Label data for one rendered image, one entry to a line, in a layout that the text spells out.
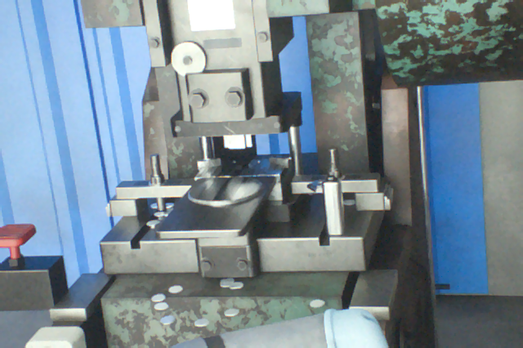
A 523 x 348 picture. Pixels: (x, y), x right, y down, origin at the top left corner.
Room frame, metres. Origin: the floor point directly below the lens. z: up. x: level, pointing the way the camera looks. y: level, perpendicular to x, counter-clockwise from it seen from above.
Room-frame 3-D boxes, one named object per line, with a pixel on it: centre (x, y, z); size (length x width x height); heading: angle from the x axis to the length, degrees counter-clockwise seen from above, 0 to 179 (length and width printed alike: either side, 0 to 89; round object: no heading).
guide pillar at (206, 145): (1.87, 0.09, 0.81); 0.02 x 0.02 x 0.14; 76
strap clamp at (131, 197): (1.83, 0.19, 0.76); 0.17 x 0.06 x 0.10; 76
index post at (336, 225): (1.62, -0.11, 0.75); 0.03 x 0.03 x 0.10; 76
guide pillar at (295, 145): (1.83, -0.07, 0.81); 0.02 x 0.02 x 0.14; 76
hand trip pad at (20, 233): (1.65, 0.40, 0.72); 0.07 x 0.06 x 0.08; 166
